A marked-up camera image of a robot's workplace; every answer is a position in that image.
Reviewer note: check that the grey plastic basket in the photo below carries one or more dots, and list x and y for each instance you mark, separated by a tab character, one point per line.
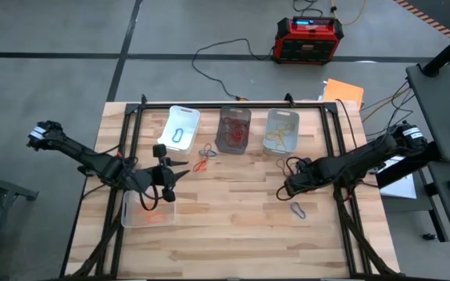
233	150

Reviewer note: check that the yellow rubber band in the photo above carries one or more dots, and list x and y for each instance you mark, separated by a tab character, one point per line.
273	136
287	129

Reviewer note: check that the clear plastic basket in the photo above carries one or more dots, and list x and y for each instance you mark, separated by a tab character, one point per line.
131	220

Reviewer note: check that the black aluminium table frame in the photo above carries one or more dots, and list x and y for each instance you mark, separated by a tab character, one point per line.
229	105

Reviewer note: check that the orange paper sheet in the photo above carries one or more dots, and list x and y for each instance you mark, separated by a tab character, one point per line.
344	93

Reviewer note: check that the black support beam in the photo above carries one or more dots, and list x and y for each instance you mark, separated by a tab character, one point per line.
424	160

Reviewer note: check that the grey mat with striped edge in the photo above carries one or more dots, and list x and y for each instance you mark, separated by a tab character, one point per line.
443	11

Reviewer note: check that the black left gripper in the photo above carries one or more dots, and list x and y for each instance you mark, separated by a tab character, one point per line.
162	177

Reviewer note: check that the off-white plastic basket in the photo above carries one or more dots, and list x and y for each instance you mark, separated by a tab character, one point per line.
287	146

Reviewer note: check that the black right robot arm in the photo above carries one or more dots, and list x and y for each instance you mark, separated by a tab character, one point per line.
358	160

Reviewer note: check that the blue rubber band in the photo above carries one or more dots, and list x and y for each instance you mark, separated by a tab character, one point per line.
173	137
292	208
209	155

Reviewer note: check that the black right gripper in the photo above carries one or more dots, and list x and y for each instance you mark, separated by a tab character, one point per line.
301	181

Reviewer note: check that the large red rubber band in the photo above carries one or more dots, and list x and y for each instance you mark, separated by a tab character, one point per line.
229	121

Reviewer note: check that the red black power station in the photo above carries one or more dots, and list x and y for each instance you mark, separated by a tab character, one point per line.
307	47

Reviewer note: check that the white plastic basket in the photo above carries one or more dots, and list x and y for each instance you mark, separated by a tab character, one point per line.
186	117

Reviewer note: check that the white box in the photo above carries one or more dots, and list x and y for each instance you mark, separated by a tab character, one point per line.
402	189

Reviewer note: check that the thin dark red rubber band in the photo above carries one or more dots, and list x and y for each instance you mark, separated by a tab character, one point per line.
208	145

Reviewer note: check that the black caster wheel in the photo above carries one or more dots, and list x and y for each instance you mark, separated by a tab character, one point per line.
430	236

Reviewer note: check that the black round pole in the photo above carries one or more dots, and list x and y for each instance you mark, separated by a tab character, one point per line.
447	50

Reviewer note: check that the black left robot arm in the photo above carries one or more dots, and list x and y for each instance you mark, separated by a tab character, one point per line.
88	158

